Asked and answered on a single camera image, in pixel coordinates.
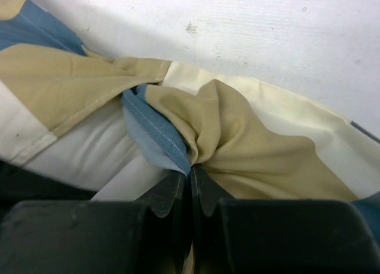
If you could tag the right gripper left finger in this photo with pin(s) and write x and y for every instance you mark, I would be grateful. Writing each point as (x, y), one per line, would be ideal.
(161, 197)

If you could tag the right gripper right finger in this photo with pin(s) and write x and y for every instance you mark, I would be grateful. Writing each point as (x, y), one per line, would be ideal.
(206, 193)

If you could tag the blue beige checked pillowcase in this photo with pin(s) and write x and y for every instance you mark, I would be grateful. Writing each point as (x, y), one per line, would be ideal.
(256, 140)

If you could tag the white pillow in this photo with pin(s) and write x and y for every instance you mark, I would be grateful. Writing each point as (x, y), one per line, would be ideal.
(101, 154)

